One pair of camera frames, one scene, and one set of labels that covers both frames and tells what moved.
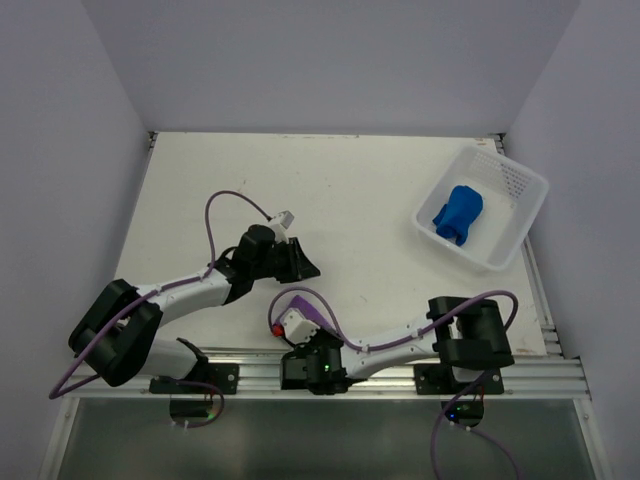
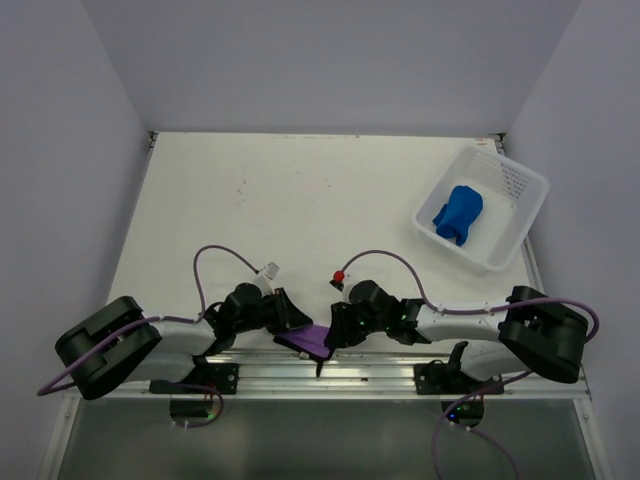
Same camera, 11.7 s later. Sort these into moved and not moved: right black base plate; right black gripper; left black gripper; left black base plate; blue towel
Moved: right black gripper; left black gripper
Not moved: blue towel; left black base plate; right black base plate
